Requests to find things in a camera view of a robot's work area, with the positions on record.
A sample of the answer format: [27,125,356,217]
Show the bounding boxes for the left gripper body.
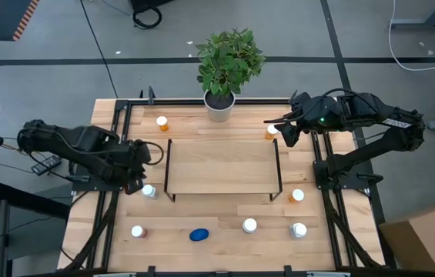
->
[119,138,152,185]

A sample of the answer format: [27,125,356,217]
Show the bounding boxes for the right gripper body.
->
[278,94,320,149]

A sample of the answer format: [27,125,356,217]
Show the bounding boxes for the clear antacid jar blue lid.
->
[189,228,210,242]

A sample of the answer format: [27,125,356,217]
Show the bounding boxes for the white aspirin bottle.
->
[242,217,259,235]

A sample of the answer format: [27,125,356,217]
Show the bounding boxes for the wooden shelf black metal legs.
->
[163,138,283,203]

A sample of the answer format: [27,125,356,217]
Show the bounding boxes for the green plant in white pot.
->
[195,27,267,124]

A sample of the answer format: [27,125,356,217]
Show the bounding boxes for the black power adapter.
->
[31,155,63,176]

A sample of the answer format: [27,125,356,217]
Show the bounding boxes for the black side desk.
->
[0,180,72,277]

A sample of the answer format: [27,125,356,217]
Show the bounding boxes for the grey metal desk leg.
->
[390,0,435,31]

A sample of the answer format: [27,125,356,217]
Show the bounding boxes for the brown cardboard box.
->
[378,199,435,274]

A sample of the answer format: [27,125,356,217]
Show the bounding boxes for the black mat orange striped edge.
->
[0,0,41,42]

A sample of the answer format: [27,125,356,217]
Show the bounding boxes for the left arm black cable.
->
[139,140,165,166]

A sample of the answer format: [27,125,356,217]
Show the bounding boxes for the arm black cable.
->
[309,87,380,112]
[139,140,165,166]

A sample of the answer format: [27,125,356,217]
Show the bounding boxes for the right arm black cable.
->
[309,87,380,112]

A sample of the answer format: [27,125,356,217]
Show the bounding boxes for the black metal table frame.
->
[62,98,383,277]

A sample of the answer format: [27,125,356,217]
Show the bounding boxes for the white floor cable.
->
[388,0,435,72]

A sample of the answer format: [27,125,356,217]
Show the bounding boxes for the coiled black cable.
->
[131,5,163,31]

